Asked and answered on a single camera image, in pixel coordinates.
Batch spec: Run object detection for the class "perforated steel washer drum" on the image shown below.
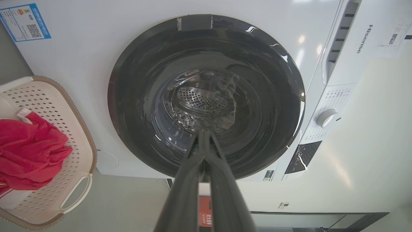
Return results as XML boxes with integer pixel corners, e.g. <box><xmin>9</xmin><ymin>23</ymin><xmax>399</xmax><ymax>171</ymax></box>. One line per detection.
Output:
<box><xmin>175</xmin><ymin>85</ymin><xmax>237</xmax><ymax>127</ymax></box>

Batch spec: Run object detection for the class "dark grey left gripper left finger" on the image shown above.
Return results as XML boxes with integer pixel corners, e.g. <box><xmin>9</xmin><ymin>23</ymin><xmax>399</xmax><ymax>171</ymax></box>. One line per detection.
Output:
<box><xmin>154</xmin><ymin>130</ymin><xmax>205</xmax><ymax>232</ymax></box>

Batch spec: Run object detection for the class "red garment with white trim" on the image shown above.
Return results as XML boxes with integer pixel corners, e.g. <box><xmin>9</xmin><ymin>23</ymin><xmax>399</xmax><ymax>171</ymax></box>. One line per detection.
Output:
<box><xmin>0</xmin><ymin>108</ymin><xmax>73</xmax><ymax>195</ymax></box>

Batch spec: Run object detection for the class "red fire equipment box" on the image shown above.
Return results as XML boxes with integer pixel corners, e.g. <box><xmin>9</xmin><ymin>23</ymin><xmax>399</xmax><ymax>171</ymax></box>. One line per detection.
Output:
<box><xmin>199</xmin><ymin>196</ymin><xmax>213</xmax><ymax>227</ymax></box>

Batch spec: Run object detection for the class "black washer display panel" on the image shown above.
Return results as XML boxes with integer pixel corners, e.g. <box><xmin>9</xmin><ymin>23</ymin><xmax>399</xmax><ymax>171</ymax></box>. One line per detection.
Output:
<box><xmin>285</xmin><ymin>140</ymin><xmax>322</xmax><ymax>174</ymax></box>

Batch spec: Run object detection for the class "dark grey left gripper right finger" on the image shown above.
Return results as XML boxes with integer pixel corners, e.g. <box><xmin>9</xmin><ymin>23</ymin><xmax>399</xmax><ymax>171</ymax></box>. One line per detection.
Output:
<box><xmin>204</xmin><ymin>130</ymin><xmax>257</xmax><ymax>232</ymax></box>

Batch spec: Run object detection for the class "white washer control knob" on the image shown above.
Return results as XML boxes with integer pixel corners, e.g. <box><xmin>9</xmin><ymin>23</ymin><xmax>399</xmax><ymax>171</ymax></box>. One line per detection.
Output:
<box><xmin>316</xmin><ymin>109</ymin><xmax>342</xmax><ymax>129</ymax></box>

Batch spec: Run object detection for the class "blue energy label sticker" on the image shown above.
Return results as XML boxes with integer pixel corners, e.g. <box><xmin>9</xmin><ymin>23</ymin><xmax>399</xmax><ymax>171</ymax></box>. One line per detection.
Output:
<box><xmin>0</xmin><ymin>3</ymin><xmax>52</xmax><ymax>42</ymax></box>

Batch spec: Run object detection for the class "cream perforated laundry basket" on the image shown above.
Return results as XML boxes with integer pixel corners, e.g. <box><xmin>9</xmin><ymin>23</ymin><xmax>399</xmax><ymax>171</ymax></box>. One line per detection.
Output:
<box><xmin>0</xmin><ymin>76</ymin><xmax>98</xmax><ymax>230</ymax></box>

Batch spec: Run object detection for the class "dark round washer door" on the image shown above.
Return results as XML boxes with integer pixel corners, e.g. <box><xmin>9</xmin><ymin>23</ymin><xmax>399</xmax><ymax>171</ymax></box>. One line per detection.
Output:
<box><xmin>108</xmin><ymin>14</ymin><xmax>305</xmax><ymax>181</ymax></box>

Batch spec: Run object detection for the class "white paper label sheet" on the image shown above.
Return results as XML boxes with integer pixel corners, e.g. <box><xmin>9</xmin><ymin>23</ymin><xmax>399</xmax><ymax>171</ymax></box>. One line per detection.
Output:
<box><xmin>376</xmin><ymin>19</ymin><xmax>412</xmax><ymax>58</ymax></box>

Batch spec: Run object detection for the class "white front-load washing machine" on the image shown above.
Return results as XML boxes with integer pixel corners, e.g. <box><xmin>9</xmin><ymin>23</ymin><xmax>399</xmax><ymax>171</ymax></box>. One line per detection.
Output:
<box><xmin>0</xmin><ymin>0</ymin><xmax>412</xmax><ymax>182</ymax></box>

